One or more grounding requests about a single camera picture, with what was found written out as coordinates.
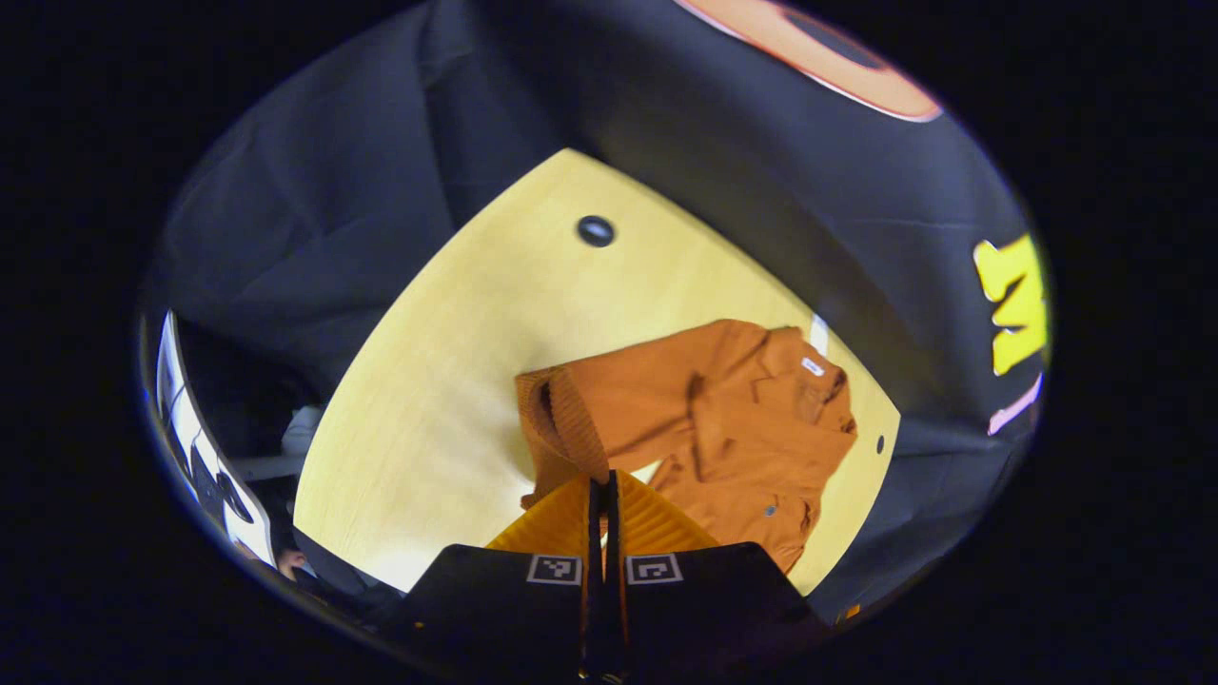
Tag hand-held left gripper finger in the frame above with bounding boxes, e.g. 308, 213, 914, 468
379, 474, 605, 681
605, 468, 831, 681

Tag orange knitted garment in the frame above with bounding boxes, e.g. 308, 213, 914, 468
514, 319, 859, 575

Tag white printed board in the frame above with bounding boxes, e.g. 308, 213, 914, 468
154, 312, 279, 567

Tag black backdrop cloth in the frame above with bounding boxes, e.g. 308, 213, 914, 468
143, 0, 1052, 624

